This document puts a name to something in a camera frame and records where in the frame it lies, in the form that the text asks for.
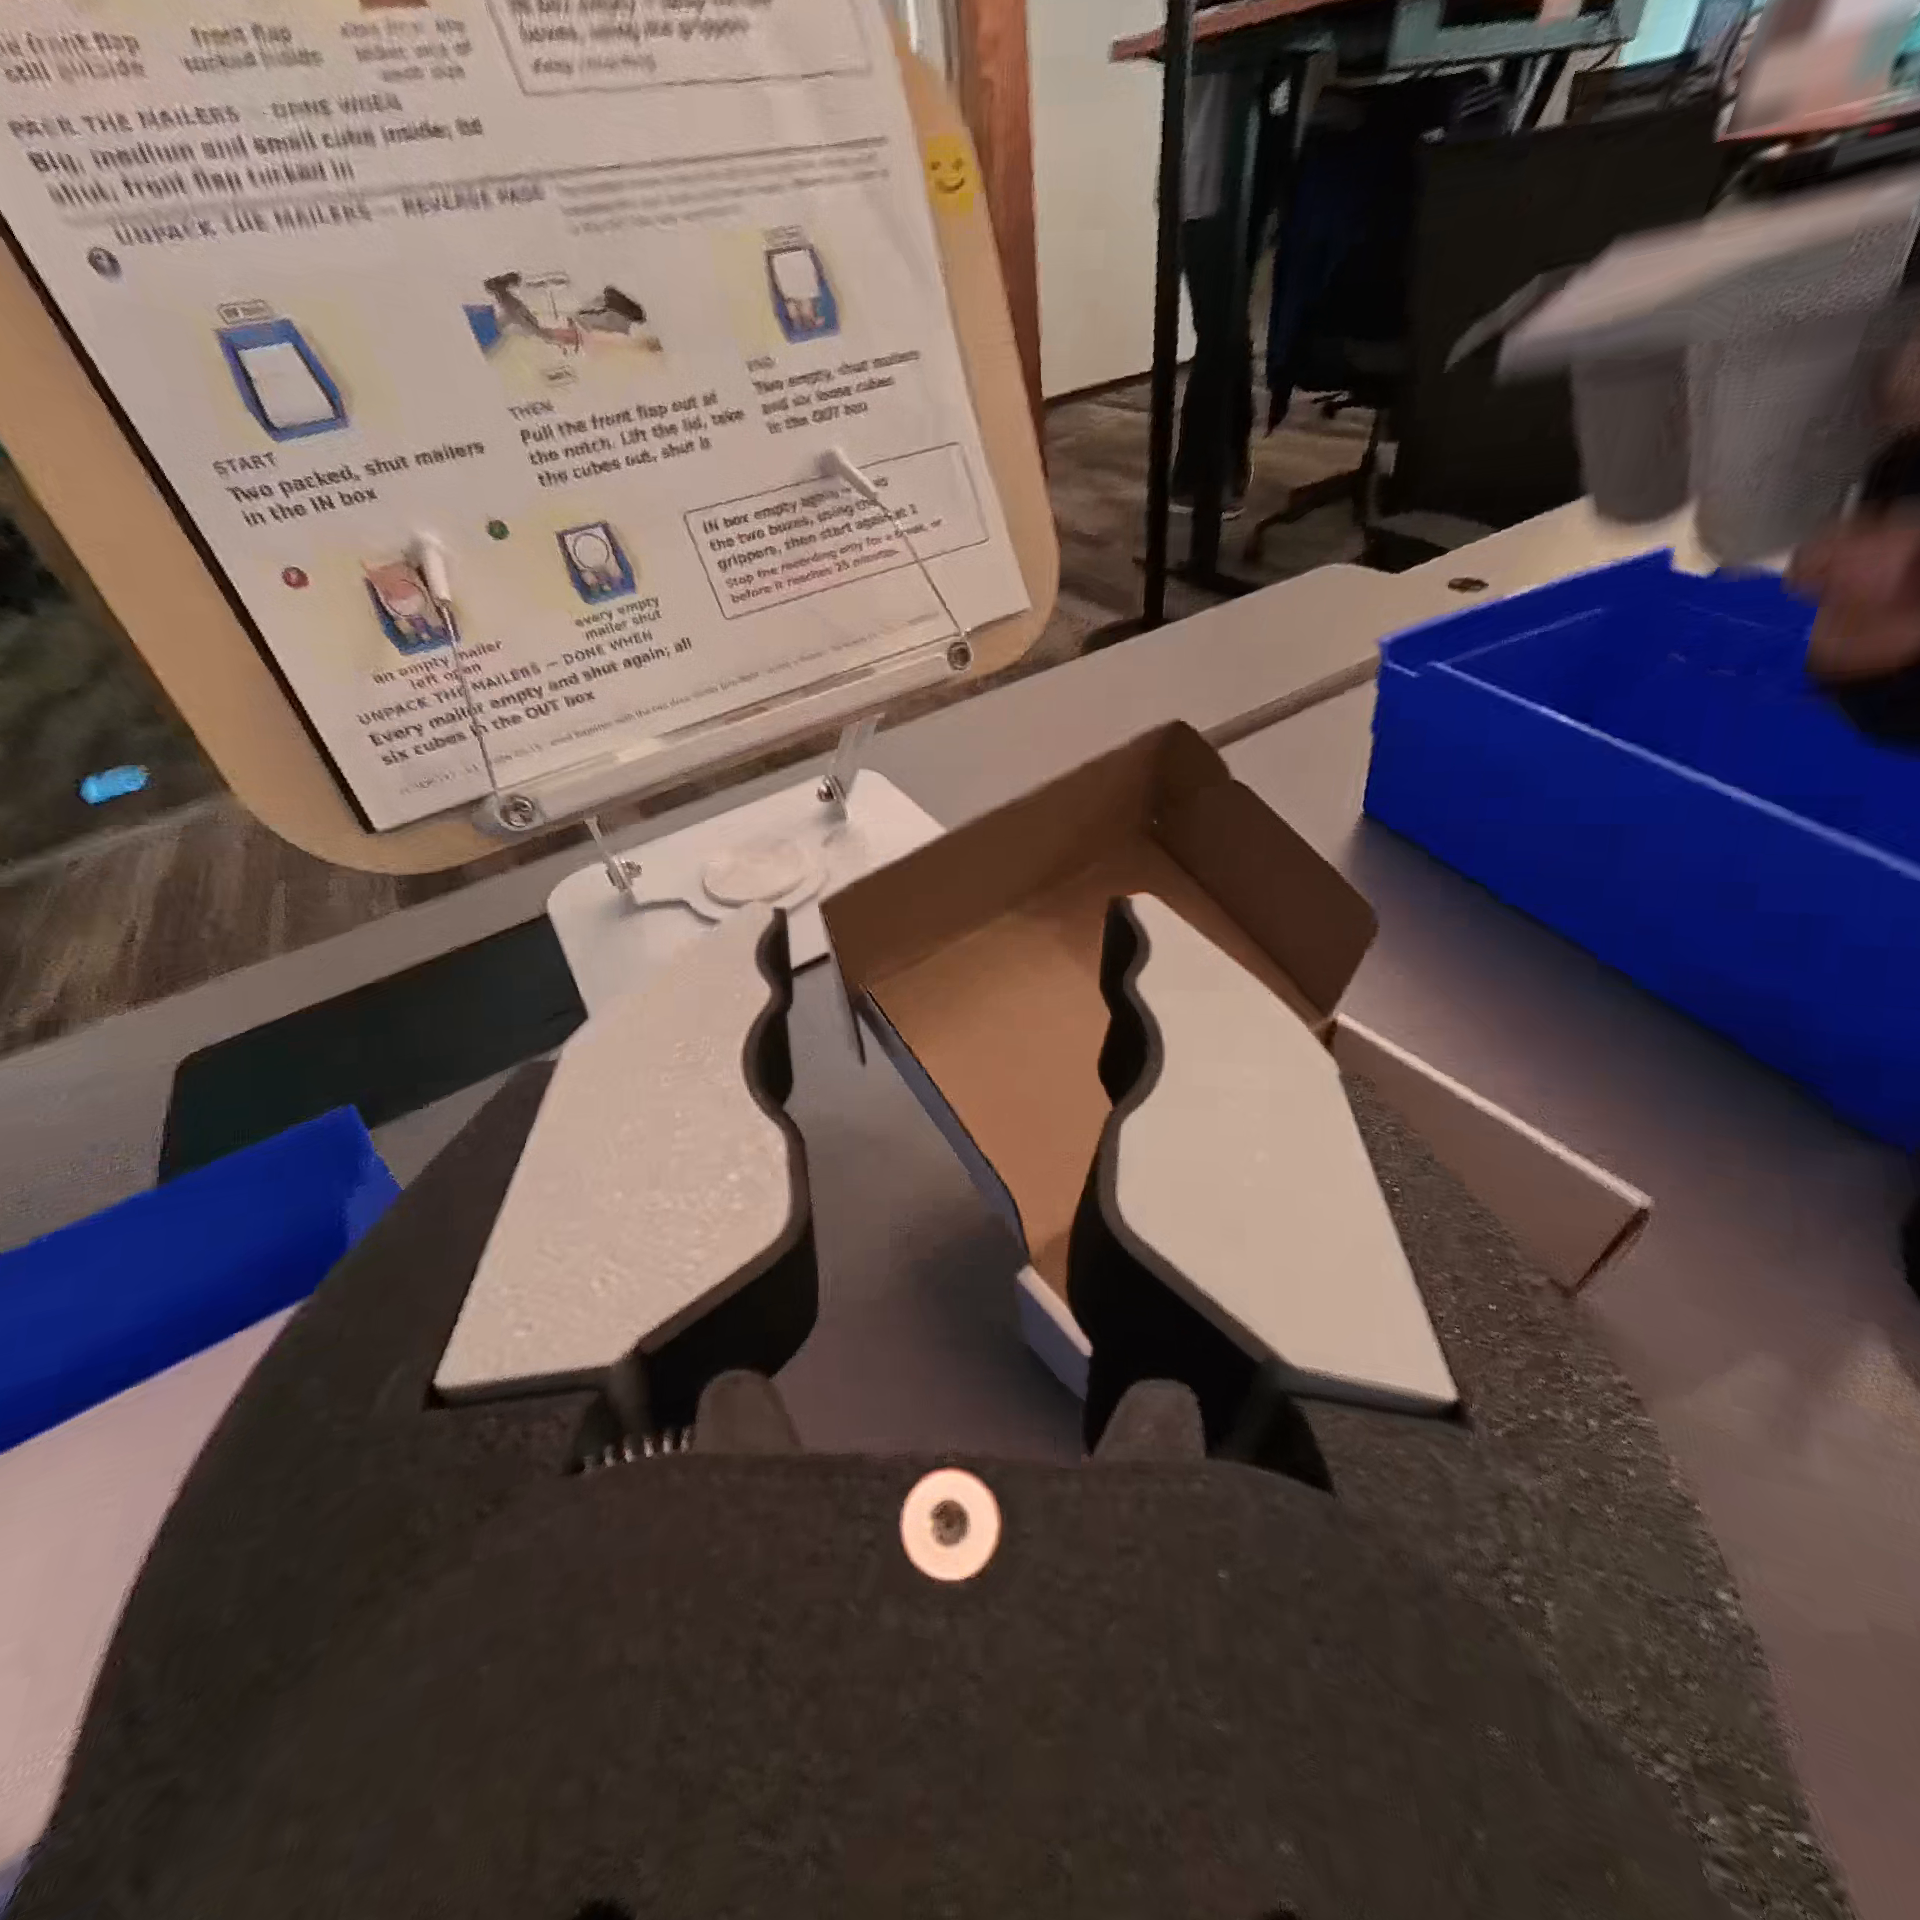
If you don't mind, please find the black standing desk frame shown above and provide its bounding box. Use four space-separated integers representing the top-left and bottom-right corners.
1078 0 1637 654

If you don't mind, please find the blue plastic bin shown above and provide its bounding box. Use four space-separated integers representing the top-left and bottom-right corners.
0 1107 403 1456
1362 548 1920 1159

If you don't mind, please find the wooden post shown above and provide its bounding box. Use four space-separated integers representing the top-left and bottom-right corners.
951 0 1046 438

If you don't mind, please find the white cardboard mailer box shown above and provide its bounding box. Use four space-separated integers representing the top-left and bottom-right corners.
819 718 1654 1401

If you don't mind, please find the printed instruction sheet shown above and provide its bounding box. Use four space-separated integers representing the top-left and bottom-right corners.
0 0 1036 835

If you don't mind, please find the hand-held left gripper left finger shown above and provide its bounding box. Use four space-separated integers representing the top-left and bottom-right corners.
429 906 822 1421

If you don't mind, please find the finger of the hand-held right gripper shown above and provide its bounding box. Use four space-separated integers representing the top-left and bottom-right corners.
1446 180 1920 564

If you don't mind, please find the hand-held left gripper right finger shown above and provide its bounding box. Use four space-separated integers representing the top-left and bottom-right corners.
1065 893 1465 1443

